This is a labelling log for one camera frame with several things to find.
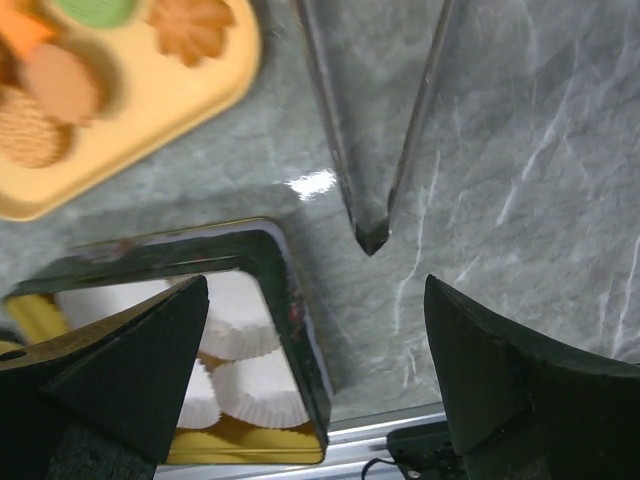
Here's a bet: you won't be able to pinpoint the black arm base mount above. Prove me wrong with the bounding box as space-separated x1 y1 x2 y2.
361 421 469 480

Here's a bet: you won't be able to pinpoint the aluminium table rail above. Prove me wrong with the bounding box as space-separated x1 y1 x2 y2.
312 403 446 479

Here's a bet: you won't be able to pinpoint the tan flower cookie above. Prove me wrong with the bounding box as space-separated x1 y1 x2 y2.
146 0 236 68

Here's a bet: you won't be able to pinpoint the metal serving tongs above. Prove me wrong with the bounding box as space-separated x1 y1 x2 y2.
291 1 461 256

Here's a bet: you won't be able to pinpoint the green macaron cookie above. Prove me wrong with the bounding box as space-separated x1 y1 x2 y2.
54 0 136 29

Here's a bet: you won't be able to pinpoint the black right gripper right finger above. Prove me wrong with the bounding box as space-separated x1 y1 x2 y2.
424 275 639 479

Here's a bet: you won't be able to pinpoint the brown oval cookie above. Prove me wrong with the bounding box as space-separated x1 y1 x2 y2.
22 43 102 126

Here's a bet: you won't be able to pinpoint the black gold cookie tin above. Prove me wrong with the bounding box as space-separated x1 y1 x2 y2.
5 218 333 466

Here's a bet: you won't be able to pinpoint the round biscuit sandwich cookie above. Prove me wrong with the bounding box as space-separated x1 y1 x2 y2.
1 85 71 169

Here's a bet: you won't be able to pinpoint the yellow cookie tray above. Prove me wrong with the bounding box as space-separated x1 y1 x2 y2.
1 1 261 221

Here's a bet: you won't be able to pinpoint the white paper cup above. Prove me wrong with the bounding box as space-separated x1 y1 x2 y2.
54 280 170 329
211 348 309 429
200 270 280 361
177 359 221 429

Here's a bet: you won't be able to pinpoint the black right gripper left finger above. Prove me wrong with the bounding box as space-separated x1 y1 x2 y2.
1 276 209 479

